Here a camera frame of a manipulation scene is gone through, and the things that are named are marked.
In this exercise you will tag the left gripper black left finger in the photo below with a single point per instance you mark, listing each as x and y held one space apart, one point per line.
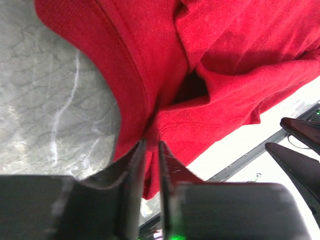
104 206

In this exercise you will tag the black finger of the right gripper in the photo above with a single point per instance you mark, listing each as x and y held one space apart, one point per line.
302 170
307 132

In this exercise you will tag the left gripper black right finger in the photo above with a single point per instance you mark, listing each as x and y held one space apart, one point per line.
193 209

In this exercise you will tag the red t shirt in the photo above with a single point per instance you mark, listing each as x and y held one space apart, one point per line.
190 72

